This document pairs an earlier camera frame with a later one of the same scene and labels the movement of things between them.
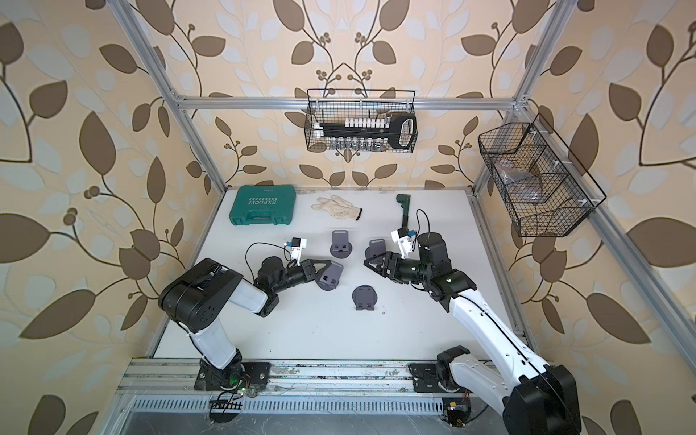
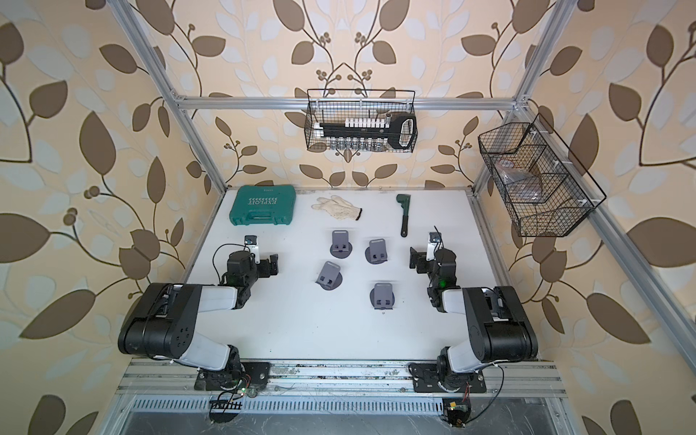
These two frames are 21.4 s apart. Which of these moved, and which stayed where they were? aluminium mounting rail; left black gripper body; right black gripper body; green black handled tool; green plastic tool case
Moved: left black gripper body; right black gripper body
Stayed: green black handled tool; aluminium mounting rail; green plastic tool case
